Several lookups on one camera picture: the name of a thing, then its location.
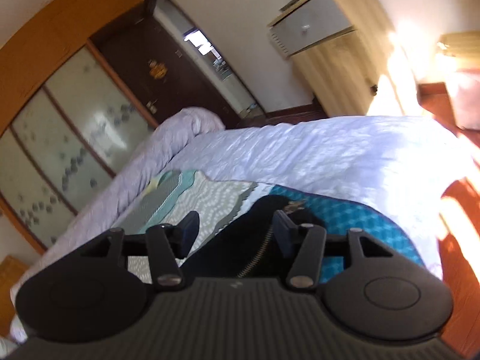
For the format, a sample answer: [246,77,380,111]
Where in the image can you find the black pants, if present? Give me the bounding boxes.
[181,195,325,280]

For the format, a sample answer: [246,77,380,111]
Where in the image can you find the patterned bed cover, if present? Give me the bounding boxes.
[115,170,425,283]

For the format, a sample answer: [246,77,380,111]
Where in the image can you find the lilac rolled duvet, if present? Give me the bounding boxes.
[9,106,480,342]

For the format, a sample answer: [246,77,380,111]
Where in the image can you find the sliding glass wardrobe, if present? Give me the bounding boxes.
[1,0,157,253]

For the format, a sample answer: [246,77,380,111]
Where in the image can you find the wooden headboard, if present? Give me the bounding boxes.
[0,255,29,336]

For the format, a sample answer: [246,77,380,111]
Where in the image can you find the dark brown door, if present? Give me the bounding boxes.
[89,0,240,128]

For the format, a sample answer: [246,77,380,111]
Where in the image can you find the wooden cabinet with drawer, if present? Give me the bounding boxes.
[268,0,402,117]

